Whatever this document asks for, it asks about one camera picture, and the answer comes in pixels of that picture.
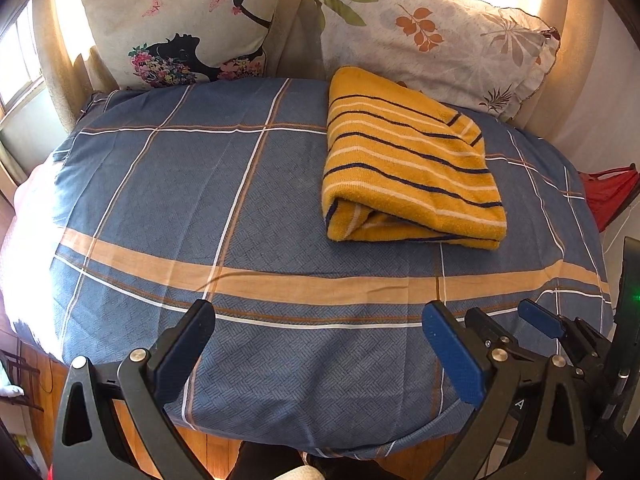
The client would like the yellow striped knit sweater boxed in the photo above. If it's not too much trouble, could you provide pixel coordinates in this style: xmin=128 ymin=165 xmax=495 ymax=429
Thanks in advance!
xmin=321 ymin=66 xmax=506 ymax=250

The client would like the red bag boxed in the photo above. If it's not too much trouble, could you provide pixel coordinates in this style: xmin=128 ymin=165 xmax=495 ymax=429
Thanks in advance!
xmin=579 ymin=164 xmax=640 ymax=233

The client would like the blue plaid bed sheet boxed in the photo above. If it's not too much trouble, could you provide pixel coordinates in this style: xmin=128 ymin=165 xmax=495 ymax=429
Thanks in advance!
xmin=50 ymin=79 xmax=614 ymax=458

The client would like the leaf print pillow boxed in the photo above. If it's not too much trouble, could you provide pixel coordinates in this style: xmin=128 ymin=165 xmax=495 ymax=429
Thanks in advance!
xmin=314 ymin=0 xmax=561 ymax=120

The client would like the cushion with woman silhouette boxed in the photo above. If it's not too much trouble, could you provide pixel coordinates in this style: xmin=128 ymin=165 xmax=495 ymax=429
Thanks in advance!
xmin=81 ymin=0 xmax=299 ymax=89

